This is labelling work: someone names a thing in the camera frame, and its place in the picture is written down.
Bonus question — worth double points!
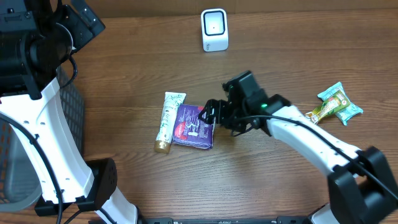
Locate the purple pad package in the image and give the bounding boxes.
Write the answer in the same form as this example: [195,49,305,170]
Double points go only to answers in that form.
[172,105,214,149]

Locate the white cream tube gold cap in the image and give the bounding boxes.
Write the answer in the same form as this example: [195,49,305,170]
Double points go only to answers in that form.
[154,92,186,154]

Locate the green yellow juice pouch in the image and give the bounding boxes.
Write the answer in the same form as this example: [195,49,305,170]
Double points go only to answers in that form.
[305,90,351,124]

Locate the teal wet wipes pack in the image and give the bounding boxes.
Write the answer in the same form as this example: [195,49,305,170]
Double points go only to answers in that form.
[317,81,364,126]

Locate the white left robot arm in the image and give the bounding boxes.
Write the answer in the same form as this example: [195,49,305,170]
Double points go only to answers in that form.
[1,1,142,223]

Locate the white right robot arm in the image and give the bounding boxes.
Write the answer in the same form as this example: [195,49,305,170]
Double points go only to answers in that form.
[198,95,397,223]

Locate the white barcode scanner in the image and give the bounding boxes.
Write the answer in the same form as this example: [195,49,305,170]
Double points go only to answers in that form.
[200,8,229,52]

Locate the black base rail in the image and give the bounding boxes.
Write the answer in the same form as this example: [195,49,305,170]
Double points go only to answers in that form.
[137,216,311,224]

